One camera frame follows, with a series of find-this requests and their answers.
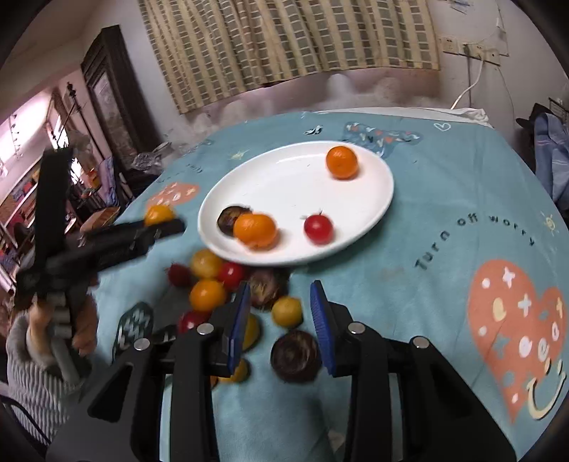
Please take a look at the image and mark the person's left forearm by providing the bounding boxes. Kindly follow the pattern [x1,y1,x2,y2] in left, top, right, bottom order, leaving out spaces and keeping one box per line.
[0,311,85,445]

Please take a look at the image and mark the orange cherry tomato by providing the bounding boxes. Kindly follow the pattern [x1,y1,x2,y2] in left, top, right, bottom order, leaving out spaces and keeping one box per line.
[189,278,227,312]
[144,204,175,226]

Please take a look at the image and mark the yellow cherry tomato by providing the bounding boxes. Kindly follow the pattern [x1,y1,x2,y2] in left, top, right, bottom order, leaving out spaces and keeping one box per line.
[271,296,304,328]
[242,313,261,351]
[190,249,224,279]
[211,358,250,385]

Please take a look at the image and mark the wooden wall shelf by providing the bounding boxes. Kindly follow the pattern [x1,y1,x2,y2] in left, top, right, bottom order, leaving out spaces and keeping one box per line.
[0,155,41,267]

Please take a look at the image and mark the dark brown wrinkled fruit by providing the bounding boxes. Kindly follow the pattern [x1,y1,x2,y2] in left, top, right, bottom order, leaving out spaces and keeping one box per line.
[217,205,252,236]
[246,269,289,311]
[270,330,323,383]

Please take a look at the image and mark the white power cable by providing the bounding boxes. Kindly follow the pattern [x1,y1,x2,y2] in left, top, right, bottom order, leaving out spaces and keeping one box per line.
[450,55,486,110]

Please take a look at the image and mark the dark wooden framed picture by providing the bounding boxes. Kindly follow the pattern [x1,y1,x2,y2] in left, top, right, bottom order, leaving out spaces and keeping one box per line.
[81,24,161,156]

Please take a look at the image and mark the dark metal coat stand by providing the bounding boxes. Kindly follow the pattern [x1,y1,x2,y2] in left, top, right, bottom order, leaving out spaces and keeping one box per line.
[66,81,85,129]

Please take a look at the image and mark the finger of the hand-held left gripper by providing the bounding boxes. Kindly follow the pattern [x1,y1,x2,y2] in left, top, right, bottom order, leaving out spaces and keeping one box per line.
[82,217,186,272]

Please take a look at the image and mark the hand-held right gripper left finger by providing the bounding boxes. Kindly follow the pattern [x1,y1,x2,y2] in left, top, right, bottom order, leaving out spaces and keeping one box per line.
[87,281,252,462]

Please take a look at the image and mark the white oval plate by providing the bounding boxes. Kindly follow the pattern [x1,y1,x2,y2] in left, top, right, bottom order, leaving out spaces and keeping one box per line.
[197,141,395,267]

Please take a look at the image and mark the brown cushion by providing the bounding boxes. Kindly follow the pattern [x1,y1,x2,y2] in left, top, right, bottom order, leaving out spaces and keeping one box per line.
[82,206,121,232]

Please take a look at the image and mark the blue crumpled clothes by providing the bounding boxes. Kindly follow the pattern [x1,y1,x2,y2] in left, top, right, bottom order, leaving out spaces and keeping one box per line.
[531,111,569,205]

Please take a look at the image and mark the checkered beige curtain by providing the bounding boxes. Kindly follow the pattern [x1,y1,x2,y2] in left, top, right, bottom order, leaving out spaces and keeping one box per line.
[138,0,441,115]

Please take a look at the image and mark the teal printed tablecloth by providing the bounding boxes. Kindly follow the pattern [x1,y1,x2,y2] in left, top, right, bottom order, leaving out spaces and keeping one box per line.
[95,108,569,462]

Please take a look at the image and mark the black hat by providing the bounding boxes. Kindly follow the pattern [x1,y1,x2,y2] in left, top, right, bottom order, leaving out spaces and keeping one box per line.
[516,103,552,129]

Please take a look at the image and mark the white plastic bag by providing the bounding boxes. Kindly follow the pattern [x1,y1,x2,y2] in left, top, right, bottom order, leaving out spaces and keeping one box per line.
[132,141,172,173]

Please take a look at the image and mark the red cherry tomato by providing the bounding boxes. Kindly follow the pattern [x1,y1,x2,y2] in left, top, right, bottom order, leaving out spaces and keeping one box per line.
[178,310,209,335]
[167,264,193,287]
[216,262,246,291]
[302,209,335,244]

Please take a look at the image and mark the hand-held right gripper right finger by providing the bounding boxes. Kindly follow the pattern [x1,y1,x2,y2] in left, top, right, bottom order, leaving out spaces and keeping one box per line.
[310,280,494,462]

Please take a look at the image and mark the person's left hand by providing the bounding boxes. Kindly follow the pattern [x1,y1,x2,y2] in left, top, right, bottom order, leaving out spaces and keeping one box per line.
[24,295,99,369]

